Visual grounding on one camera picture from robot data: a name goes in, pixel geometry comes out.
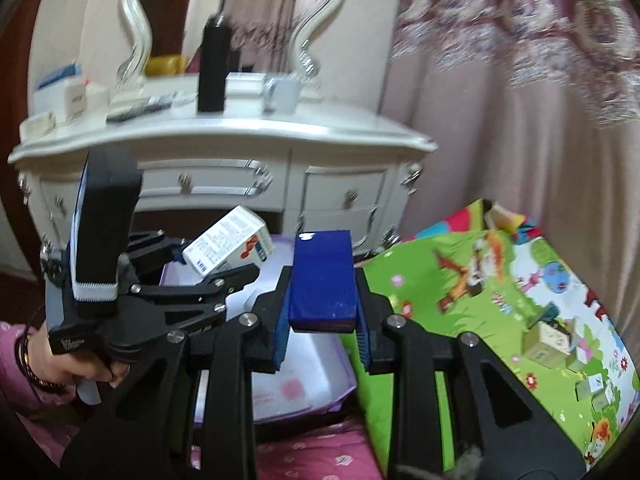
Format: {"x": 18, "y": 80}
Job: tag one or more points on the blue packet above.
{"x": 57, "y": 74}

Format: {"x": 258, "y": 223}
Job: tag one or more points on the yellow container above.
{"x": 165, "y": 65}

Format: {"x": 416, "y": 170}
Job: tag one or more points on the person's left forearm pink sleeve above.
{"x": 20, "y": 410}

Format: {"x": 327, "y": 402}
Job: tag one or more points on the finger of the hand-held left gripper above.
{"x": 210, "y": 290}
{"x": 157, "y": 250}

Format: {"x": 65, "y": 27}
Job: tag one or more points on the silver framed mirror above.
{"x": 260, "y": 10}

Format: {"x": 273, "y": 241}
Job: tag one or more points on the person's left hand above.
{"x": 70, "y": 367}

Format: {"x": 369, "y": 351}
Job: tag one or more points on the deep blue box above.
{"x": 322, "y": 280}

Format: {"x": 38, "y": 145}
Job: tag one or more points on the beige pink curtain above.
{"x": 500, "y": 135}

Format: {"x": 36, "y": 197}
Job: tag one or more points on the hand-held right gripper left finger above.
{"x": 282, "y": 330}

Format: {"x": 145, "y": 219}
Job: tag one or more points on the dark teal box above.
{"x": 547, "y": 312}

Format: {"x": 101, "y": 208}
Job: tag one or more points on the white cube box gold emblem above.
{"x": 545, "y": 345}

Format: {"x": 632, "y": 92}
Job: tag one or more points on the tall black bottle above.
{"x": 215, "y": 70}

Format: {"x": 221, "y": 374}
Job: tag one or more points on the white flat tray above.
{"x": 37, "y": 125}

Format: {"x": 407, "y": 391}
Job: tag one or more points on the purple storage box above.
{"x": 280, "y": 255}

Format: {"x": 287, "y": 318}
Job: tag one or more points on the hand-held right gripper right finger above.
{"x": 362, "y": 330}

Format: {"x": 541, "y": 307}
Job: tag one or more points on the long white box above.
{"x": 595, "y": 390}

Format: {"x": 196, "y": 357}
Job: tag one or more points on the white upright box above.
{"x": 75, "y": 100}

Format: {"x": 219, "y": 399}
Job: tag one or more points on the white dressing table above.
{"x": 250, "y": 135}

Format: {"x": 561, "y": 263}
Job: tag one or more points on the white mug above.
{"x": 285, "y": 94}

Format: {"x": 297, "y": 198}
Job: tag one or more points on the white box blue red print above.
{"x": 225, "y": 240}

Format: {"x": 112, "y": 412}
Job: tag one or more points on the pink floral bedsheet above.
{"x": 310, "y": 450}

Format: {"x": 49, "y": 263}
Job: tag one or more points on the cartoon printed green blanket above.
{"x": 425, "y": 360}

